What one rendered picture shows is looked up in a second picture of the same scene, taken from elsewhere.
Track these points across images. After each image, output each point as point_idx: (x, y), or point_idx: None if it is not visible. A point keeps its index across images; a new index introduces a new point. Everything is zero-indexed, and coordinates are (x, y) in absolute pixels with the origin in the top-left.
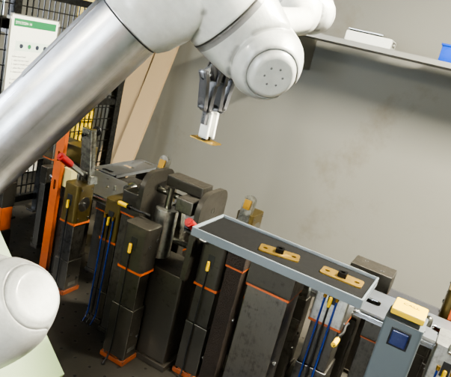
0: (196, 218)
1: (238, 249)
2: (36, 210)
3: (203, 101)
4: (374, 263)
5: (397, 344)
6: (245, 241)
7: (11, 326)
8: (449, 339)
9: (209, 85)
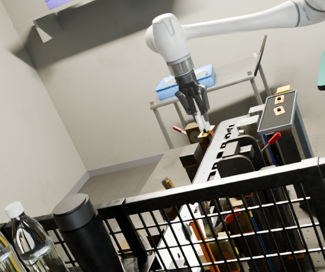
0: (258, 146)
1: (293, 113)
2: None
3: (208, 104)
4: (185, 150)
5: None
6: (281, 117)
7: None
8: (257, 109)
9: (198, 97)
